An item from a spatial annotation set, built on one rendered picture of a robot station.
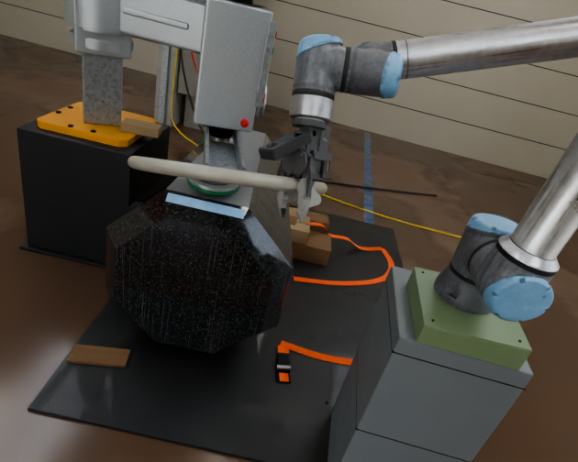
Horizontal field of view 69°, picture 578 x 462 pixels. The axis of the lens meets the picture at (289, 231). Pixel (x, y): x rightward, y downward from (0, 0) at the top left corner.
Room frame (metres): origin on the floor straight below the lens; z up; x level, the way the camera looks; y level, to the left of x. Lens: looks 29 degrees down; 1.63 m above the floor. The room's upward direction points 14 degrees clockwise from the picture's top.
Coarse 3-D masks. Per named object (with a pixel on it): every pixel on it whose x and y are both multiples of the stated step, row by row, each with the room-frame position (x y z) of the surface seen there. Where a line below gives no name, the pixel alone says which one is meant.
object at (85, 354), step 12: (72, 348) 1.32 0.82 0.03; (84, 348) 1.33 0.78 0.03; (96, 348) 1.35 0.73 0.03; (108, 348) 1.37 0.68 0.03; (120, 348) 1.38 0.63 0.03; (72, 360) 1.26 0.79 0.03; (84, 360) 1.27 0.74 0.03; (96, 360) 1.29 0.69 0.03; (108, 360) 1.30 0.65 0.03; (120, 360) 1.32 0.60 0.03
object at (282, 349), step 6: (282, 348) 1.60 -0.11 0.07; (288, 348) 1.61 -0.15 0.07; (282, 354) 1.58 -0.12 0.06; (288, 354) 1.59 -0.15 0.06; (282, 360) 1.54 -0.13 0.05; (288, 360) 1.55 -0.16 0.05; (276, 366) 1.51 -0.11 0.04; (282, 366) 1.51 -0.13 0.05; (288, 366) 1.52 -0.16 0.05; (276, 372) 1.48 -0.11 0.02; (282, 372) 1.49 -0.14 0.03; (288, 372) 1.50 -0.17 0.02; (276, 378) 1.45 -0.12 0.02; (282, 378) 1.45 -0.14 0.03; (288, 378) 1.46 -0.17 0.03
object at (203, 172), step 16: (128, 160) 0.86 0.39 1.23; (144, 160) 0.80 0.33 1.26; (160, 160) 0.78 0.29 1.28; (192, 176) 0.75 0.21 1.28; (208, 176) 0.75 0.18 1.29; (224, 176) 0.76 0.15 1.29; (240, 176) 0.76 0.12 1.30; (256, 176) 0.78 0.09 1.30; (272, 176) 0.80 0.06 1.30; (320, 192) 0.91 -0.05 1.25
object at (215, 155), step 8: (208, 128) 1.50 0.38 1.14; (208, 136) 1.41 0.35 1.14; (232, 136) 1.63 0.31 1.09; (208, 144) 1.33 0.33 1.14; (216, 144) 1.47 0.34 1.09; (224, 144) 1.50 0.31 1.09; (232, 144) 1.52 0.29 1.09; (240, 144) 1.41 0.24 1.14; (208, 152) 1.25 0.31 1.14; (216, 152) 1.39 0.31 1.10; (224, 152) 1.41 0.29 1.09; (232, 152) 1.43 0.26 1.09; (240, 152) 1.32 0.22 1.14; (208, 160) 1.18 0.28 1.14; (216, 160) 1.31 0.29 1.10; (224, 160) 1.33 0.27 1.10; (232, 160) 1.34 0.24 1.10; (240, 160) 1.25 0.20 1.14; (232, 168) 1.28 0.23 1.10; (240, 168) 1.21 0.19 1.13
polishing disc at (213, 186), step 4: (192, 180) 1.54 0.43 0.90; (196, 180) 1.55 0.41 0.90; (200, 180) 1.55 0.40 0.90; (196, 184) 1.52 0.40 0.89; (200, 184) 1.51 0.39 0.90; (204, 184) 1.52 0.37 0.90; (208, 184) 1.53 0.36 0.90; (212, 184) 1.54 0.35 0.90; (216, 184) 1.55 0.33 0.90; (220, 184) 1.56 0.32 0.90; (224, 184) 1.57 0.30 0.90; (228, 184) 1.58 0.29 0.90; (232, 184) 1.59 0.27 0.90; (204, 188) 1.51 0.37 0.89; (208, 188) 1.51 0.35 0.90; (212, 188) 1.51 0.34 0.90; (216, 188) 1.52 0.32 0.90; (220, 188) 1.53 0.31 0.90; (224, 188) 1.53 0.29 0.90; (228, 188) 1.55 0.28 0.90; (232, 188) 1.56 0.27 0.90; (236, 188) 1.59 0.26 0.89
